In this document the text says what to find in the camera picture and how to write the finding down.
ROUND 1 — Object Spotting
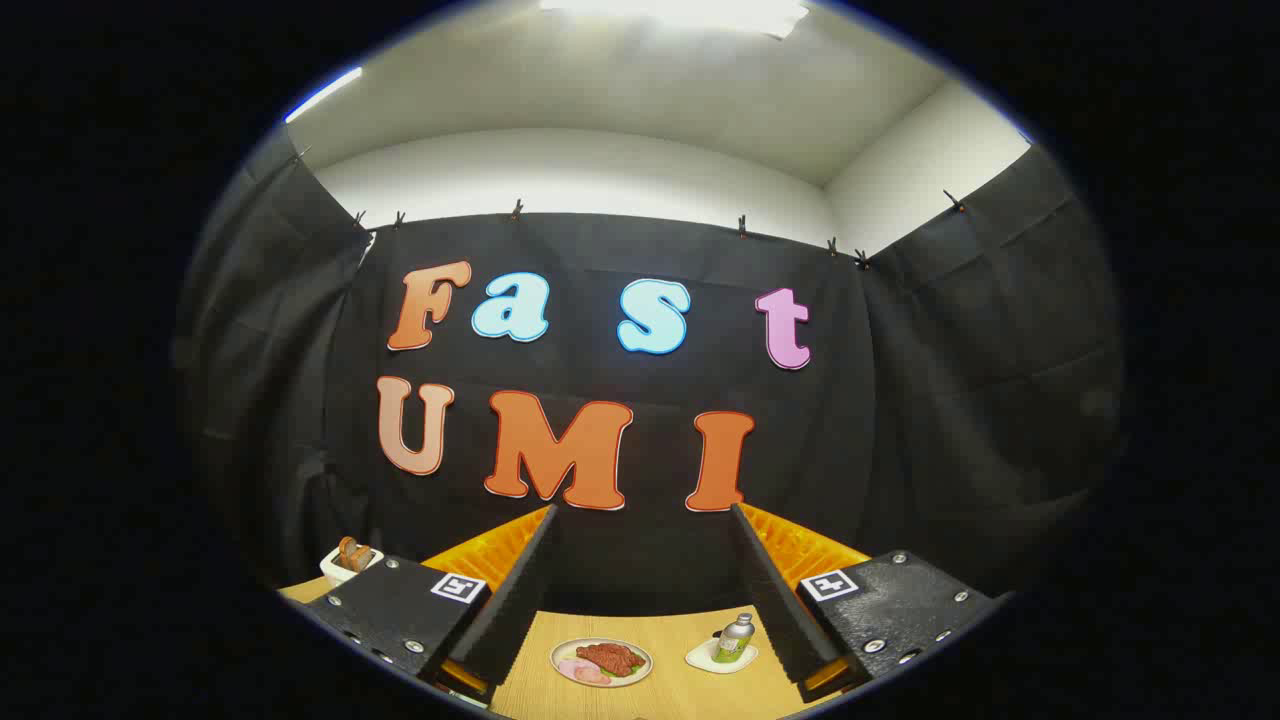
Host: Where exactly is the white toaster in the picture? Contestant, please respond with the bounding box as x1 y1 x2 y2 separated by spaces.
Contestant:
320 545 386 587

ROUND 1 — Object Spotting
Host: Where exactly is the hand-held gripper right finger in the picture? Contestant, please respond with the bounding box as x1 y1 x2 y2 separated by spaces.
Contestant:
728 502 1003 705

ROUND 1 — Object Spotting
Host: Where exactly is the row of black cloth clips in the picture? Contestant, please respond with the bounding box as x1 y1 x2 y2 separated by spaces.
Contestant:
292 145 969 271

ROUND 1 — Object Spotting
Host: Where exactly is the white ceiling light panel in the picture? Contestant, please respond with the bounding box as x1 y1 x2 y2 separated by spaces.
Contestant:
540 0 809 39

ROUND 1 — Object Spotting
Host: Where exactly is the silver bottle green label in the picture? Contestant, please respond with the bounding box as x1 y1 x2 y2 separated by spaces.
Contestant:
712 613 756 665

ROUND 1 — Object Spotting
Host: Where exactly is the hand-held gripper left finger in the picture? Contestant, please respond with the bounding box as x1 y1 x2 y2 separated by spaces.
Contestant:
300 503 561 707

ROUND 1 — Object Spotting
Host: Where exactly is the white round food plate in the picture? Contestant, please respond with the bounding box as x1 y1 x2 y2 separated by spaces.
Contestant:
550 638 654 689

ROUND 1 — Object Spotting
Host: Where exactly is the white square coaster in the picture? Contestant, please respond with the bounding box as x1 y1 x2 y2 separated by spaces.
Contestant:
685 638 759 675

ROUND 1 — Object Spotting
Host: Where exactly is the brown steak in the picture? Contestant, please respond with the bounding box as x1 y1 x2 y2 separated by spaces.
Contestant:
577 643 639 677

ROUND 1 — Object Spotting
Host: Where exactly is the narrow ceiling light strip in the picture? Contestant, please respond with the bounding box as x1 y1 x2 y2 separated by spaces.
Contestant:
285 67 363 123

